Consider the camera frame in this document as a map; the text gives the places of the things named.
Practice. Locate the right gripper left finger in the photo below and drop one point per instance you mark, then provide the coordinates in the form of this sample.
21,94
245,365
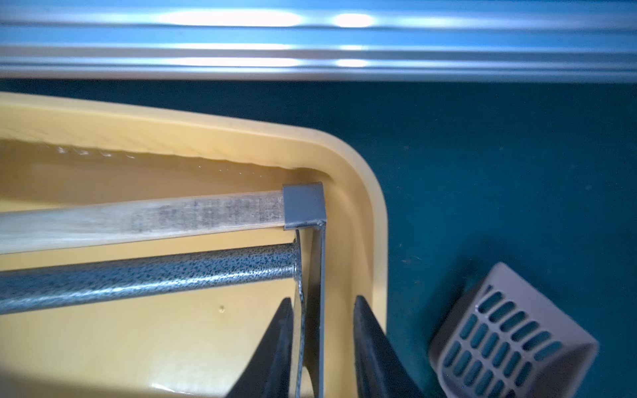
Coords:
268,372

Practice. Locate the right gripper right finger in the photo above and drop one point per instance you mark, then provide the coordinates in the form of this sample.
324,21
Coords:
379,372

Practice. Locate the wooden handle hoe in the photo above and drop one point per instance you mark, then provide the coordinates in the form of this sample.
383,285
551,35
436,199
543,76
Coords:
293,208

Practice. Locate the yellow plastic storage box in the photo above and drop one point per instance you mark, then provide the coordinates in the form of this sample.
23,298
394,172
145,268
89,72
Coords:
59,152

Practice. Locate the brown slotted plastic scoop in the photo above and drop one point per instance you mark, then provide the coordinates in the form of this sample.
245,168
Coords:
504,338

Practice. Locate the horizontal aluminium frame bar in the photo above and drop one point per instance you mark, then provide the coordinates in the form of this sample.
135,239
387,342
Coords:
464,41

